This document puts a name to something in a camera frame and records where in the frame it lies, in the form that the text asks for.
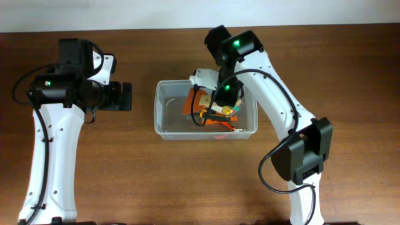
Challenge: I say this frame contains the orange scraper wooden handle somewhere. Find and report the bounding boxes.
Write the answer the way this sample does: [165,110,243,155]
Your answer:
[182,87,211,115]

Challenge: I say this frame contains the clear box coloured bits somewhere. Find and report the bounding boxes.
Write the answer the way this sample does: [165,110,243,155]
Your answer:
[211,100,243,116]

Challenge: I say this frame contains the red handled small cutters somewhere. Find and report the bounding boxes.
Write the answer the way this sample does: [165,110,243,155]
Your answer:
[214,122,244,139]

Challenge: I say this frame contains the clear plastic container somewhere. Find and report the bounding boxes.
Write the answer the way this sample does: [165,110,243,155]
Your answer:
[154,80,258,140]

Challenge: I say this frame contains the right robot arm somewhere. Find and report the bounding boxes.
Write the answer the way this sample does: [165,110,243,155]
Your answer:
[204,26,333,224]

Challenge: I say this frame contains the orange socket bit rail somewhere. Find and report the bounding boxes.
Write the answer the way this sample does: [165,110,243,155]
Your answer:
[201,116,238,125]

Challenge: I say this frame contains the orange black long-nose pliers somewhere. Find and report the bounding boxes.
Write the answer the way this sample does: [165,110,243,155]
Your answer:
[193,109,238,124]

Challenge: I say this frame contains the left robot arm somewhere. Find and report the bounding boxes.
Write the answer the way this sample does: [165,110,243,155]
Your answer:
[18,38,132,224]

